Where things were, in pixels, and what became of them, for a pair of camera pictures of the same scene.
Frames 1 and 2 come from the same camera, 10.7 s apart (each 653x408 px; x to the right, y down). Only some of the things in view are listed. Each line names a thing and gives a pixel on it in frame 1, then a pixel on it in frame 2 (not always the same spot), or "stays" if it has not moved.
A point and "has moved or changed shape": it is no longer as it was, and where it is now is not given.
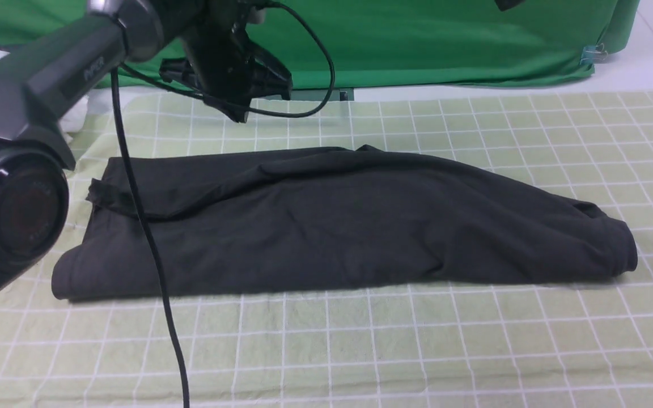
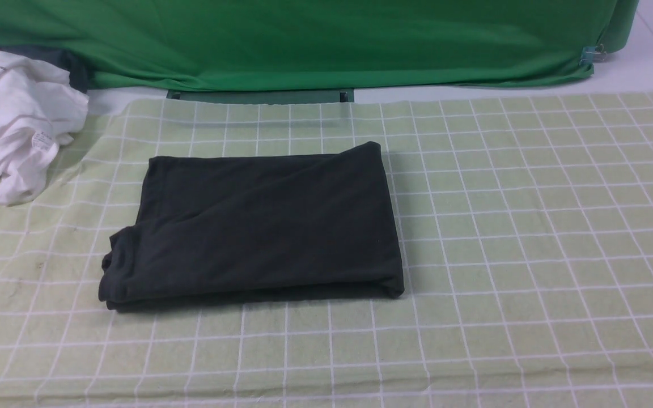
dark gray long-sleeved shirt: (236, 219) has moved or changed shape
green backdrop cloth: (375, 44) stays
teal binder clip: (591, 52) stays
